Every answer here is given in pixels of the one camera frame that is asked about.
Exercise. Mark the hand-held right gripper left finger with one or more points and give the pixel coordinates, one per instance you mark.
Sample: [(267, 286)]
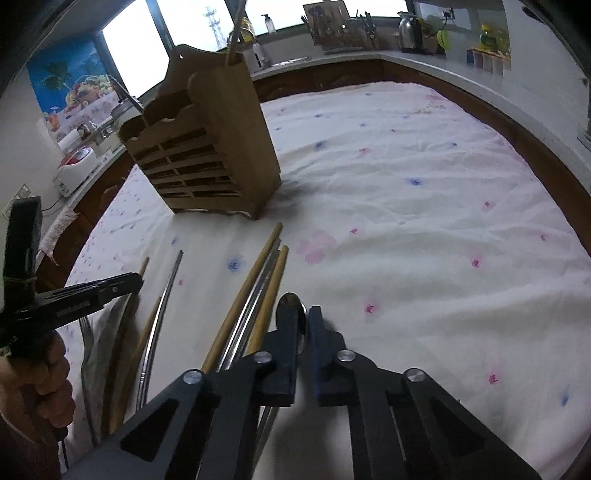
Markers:
[(284, 364)]

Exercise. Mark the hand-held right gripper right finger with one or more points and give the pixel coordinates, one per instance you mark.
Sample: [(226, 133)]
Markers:
[(323, 369)]

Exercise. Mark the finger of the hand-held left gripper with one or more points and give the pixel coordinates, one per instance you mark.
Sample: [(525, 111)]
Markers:
[(92, 293)]

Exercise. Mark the metal spoon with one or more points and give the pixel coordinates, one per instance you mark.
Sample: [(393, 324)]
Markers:
[(301, 323)]

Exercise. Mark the metal fork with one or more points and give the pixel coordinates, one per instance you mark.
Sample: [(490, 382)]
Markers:
[(87, 341)]

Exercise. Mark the metal chopstick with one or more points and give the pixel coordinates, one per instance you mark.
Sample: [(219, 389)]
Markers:
[(253, 314), (171, 277)]

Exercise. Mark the wooden utensil holder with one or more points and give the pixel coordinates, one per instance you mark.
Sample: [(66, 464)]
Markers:
[(221, 115)]

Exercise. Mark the person's left forearm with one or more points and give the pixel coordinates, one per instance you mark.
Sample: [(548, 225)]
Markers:
[(23, 452)]

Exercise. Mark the person's left hand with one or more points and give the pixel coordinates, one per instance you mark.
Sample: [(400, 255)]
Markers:
[(46, 383)]

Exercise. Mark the pink fringed towel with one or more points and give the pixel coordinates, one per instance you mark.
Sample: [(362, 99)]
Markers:
[(55, 230)]

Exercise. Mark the white red rice cooker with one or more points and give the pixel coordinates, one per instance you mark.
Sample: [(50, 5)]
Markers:
[(76, 170)]

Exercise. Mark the steel electric pot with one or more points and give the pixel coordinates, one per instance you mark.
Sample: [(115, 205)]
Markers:
[(122, 110)]

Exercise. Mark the white floral tablecloth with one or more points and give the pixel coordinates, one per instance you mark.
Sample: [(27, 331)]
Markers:
[(392, 207)]

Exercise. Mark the dark framed window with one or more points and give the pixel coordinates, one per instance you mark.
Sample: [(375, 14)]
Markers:
[(138, 50)]

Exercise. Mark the transmission tower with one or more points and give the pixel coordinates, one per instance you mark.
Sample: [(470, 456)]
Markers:
[(213, 27)]

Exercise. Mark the white faucet filter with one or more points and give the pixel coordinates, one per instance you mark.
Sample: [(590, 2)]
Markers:
[(259, 55)]

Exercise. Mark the steel kitchen sink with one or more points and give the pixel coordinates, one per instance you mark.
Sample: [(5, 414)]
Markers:
[(295, 60)]

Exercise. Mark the yellow dish soap bottle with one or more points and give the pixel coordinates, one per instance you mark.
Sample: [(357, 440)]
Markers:
[(247, 25)]

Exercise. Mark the clear pump bottle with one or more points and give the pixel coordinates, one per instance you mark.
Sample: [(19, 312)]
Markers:
[(269, 25)]

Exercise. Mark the knife holder with knives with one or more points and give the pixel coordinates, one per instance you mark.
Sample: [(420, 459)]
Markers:
[(362, 32)]

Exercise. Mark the steel kettle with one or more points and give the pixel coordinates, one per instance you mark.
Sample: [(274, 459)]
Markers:
[(411, 34)]

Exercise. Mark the wooden cutting board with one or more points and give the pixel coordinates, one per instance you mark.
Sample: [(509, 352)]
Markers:
[(325, 21)]

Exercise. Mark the seasoning jar set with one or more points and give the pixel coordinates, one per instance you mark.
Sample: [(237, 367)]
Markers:
[(489, 61)]

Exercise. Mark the green plastic utensil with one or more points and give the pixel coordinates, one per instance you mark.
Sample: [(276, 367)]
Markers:
[(443, 39)]

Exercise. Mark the yellow oil bottle green cap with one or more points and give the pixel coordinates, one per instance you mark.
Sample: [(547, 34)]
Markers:
[(487, 37)]

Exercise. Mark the fruit beach wall poster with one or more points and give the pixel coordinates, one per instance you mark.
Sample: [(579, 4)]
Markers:
[(64, 87)]

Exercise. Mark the white wall socket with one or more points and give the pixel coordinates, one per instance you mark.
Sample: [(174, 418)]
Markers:
[(446, 14)]

